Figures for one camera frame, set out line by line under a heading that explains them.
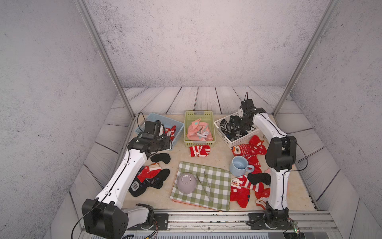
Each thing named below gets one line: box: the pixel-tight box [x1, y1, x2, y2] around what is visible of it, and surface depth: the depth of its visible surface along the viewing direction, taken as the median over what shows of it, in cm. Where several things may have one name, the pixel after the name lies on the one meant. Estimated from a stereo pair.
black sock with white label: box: [128, 165, 171, 198], surface depth 85 cm
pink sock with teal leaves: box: [187, 118, 214, 142], surface depth 106 cm
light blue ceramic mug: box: [229, 155, 255, 178], surface depth 89 cm
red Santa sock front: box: [254, 188, 271, 211], surface depth 80 cm
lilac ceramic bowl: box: [176, 172, 197, 195], surface depth 82 cm
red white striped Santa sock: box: [229, 174, 260, 199], surface depth 85 cm
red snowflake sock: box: [231, 134, 267, 175], surface depth 100 cm
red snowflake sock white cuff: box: [136, 162, 162, 183], surface depth 89 cm
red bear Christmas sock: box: [163, 124, 177, 141], surface depth 107 cm
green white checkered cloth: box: [169, 160, 232, 211], surface depth 85 cm
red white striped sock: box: [189, 145, 211, 158], surface depth 98 cm
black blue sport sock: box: [221, 126, 249, 141], surface depth 104 cm
